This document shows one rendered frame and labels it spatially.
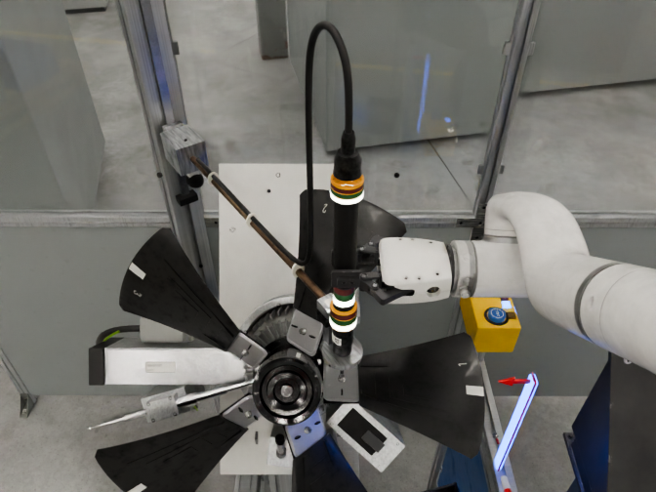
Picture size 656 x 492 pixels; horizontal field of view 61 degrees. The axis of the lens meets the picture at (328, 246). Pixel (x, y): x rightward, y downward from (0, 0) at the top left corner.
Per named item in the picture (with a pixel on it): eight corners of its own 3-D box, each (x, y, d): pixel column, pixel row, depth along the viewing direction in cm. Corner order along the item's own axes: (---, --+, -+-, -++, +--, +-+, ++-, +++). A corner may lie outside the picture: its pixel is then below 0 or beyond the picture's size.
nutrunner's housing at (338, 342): (326, 359, 97) (325, 129, 67) (344, 349, 99) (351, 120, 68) (339, 375, 95) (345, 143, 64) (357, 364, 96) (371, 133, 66)
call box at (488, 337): (458, 306, 143) (465, 276, 136) (496, 306, 143) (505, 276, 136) (470, 356, 131) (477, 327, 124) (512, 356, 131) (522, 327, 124)
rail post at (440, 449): (426, 486, 205) (459, 358, 153) (436, 486, 205) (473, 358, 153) (428, 497, 202) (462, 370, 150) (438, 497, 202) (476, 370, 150)
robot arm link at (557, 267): (586, 192, 54) (473, 190, 84) (576, 351, 56) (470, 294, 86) (672, 193, 55) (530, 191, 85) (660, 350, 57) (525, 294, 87)
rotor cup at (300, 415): (244, 348, 106) (232, 364, 93) (315, 325, 106) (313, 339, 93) (267, 419, 107) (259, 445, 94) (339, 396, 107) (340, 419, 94)
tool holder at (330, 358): (307, 342, 97) (306, 305, 90) (340, 324, 100) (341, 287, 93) (337, 378, 91) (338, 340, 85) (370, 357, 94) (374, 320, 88)
